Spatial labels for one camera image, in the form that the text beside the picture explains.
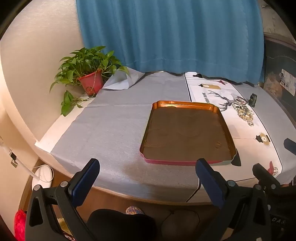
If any red cloth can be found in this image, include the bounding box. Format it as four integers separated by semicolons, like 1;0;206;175
14;209;26;240

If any orange metal tray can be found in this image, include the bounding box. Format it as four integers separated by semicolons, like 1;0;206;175
140;100;237;166

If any red plant pot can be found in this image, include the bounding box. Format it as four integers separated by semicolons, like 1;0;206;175
77;70;104;95

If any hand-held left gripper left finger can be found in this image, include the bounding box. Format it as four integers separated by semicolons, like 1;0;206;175
25;158;100;241

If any blue curtain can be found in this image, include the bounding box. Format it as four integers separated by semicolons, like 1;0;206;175
76;0;265;84

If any white and black bead bracelet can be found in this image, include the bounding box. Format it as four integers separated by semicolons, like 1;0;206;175
237;105;253;116

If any beige cushion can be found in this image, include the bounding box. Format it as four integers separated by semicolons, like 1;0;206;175
258;0;296;45

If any colourful slipper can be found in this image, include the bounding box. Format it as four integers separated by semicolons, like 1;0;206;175
125;206;145;215

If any printed card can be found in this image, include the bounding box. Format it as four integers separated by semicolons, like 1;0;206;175
279;69;296;96

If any white deer print table runner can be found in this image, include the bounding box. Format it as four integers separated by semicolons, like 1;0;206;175
184;72;288;186

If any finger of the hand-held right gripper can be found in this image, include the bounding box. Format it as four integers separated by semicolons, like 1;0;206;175
253;163;281;192
284;138;296;156

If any white cable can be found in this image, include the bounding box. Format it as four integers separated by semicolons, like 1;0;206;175
0;137;40;181

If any grey tablecloth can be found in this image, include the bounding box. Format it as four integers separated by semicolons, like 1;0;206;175
50;70;296;204

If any green pothos plant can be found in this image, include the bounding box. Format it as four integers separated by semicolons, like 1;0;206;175
50;46;130;117

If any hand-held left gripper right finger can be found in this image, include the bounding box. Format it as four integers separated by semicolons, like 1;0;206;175
195;158;271;241

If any white round floor device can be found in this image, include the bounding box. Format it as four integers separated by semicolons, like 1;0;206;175
32;164;54;189

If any dark cabinet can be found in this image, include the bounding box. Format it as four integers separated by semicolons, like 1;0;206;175
263;34;296;124

